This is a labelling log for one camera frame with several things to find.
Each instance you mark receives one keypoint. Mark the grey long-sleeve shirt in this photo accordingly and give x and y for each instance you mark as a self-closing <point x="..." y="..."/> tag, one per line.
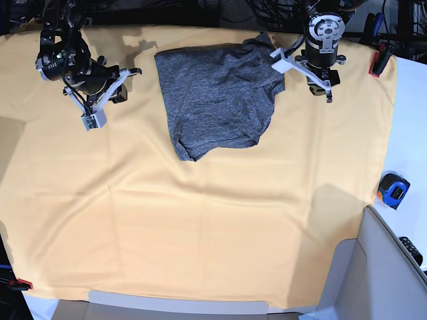
<point x="218" y="96"/>

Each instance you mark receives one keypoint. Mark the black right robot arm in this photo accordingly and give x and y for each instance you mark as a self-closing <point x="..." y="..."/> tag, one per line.
<point x="64" y="55"/>

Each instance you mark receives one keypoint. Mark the yellow table cloth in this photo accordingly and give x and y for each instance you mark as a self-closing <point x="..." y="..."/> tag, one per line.
<point x="115" y="210"/>

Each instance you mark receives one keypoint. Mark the red black clamp right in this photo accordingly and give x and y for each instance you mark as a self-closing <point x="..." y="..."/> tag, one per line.
<point x="380" y="59"/>

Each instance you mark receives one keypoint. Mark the red black clamp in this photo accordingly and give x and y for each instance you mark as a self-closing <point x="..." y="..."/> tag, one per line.
<point x="380" y="59"/>
<point x="19" y="285"/>

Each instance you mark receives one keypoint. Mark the blue black tape measure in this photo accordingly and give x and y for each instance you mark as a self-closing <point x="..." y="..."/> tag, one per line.
<point x="392" y="189"/>

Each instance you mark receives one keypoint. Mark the white cardboard box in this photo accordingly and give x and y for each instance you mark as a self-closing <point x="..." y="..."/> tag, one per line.
<point x="373" y="277"/>
<point x="103" y="305"/>

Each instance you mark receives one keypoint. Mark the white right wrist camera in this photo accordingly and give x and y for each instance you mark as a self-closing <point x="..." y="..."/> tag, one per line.
<point x="95" y="120"/>

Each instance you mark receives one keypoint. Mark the red black clamp left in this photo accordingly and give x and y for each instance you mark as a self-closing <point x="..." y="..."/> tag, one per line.
<point x="19" y="285"/>

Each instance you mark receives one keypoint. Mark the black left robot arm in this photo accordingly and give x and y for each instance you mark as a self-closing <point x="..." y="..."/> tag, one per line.
<point x="325" y="26"/>

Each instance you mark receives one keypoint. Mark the white cardboard box right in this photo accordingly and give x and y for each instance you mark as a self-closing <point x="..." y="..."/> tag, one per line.
<point x="373" y="277"/>

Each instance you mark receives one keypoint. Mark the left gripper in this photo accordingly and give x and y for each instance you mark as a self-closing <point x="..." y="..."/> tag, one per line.
<point x="320" y="64"/>

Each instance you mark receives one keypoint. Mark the black studded remote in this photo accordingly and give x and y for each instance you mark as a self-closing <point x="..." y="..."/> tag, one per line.
<point x="412" y="250"/>

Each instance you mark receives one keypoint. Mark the white cardboard box bottom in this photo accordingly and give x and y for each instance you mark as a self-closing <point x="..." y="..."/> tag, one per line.
<point x="103" y="305"/>

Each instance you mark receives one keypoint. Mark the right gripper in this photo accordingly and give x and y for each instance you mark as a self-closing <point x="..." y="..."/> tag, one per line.
<point x="93" y="87"/>

